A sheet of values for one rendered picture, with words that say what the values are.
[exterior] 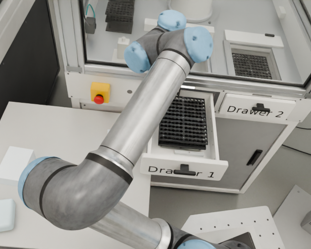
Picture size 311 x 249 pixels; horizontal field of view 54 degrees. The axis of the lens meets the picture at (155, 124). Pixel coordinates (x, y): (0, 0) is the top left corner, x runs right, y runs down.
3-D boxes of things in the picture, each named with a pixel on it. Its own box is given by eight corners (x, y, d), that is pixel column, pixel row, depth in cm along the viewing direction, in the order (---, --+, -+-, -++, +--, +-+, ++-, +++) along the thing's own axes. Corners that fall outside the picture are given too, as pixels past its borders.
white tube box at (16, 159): (23, 187, 105) (19, 181, 101) (-2, 184, 105) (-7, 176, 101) (36, 157, 113) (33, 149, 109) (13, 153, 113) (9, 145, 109)
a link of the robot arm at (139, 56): (146, 43, 67) (175, 22, 72) (115, 48, 75) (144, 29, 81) (159, 75, 70) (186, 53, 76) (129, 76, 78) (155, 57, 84)
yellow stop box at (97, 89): (108, 104, 123) (108, 92, 117) (90, 103, 122) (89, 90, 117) (110, 95, 126) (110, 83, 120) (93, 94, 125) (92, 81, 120)
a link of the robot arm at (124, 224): (190, 283, 85) (27, 215, 51) (154, 262, 96) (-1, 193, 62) (207, 242, 89) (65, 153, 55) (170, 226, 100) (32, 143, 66)
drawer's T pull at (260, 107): (269, 112, 122) (271, 110, 121) (251, 110, 121) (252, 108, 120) (267, 105, 124) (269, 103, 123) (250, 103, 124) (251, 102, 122)
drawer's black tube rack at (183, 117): (204, 153, 113) (208, 144, 108) (157, 149, 112) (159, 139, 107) (201, 109, 127) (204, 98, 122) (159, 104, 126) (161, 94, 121)
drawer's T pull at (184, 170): (195, 176, 100) (196, 174, 99) (173, 174, 100) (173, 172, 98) (195, 166, 102) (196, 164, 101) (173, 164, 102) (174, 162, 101)
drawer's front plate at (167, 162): (219, 181, 109) (228, 165, 101) (139, 173, 107) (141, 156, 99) (219, 176, 110) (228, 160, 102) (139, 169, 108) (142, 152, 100)
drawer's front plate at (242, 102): (284, 120, 131) (296, 103, 122) (218, 113, 129) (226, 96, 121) (284, 117, 132) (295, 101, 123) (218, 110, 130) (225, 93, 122)
